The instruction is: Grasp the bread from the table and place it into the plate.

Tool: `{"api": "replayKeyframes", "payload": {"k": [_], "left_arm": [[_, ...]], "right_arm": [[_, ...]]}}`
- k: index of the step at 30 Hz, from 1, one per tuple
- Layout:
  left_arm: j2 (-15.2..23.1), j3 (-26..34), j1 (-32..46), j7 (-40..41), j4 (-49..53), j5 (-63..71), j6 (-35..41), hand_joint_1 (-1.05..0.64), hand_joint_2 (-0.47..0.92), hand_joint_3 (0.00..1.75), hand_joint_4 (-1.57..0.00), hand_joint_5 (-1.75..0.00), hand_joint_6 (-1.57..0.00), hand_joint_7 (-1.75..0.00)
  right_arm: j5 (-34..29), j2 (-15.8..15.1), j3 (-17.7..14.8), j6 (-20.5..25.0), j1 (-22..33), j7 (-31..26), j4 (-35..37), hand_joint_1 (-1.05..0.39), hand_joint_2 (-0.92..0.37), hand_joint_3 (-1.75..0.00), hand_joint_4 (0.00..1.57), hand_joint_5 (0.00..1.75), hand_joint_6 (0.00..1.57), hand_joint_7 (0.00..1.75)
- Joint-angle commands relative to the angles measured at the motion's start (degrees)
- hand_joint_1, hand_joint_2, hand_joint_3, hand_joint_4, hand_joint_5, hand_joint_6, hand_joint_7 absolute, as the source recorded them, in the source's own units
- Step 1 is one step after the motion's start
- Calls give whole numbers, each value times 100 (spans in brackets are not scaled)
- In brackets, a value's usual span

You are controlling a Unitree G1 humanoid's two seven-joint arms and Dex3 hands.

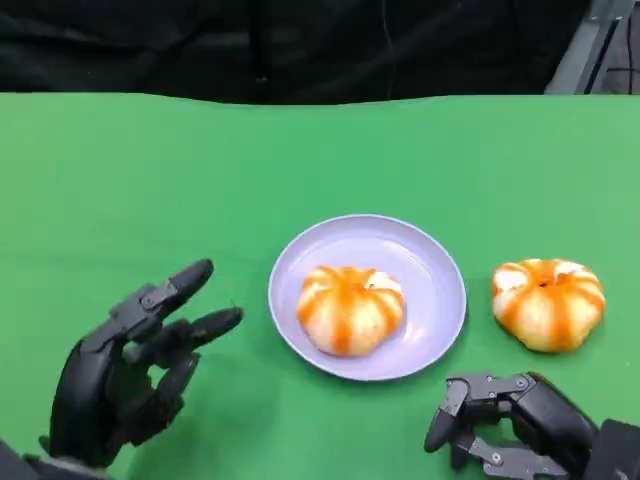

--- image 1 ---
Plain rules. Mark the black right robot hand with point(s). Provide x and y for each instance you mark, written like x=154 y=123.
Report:
x=550 y=415

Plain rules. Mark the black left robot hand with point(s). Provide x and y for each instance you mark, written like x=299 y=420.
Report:
x=100 y=390

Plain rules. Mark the orange white toy bread roll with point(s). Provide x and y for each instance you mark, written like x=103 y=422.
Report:
x=350 y=310
x=547 y=305

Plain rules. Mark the lilac plate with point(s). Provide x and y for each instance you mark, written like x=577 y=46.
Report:
x=425 y=280

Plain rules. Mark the green table cloth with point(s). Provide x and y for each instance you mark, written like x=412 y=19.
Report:
x=320 y=165

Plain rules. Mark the black backdrop curtain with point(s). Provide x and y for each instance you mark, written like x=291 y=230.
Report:
x=250 y=45

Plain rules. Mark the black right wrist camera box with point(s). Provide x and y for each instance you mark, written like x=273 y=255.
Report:
x=617 y=452

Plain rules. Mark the grey metal frame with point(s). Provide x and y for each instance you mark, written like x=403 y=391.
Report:
x=585 y=55

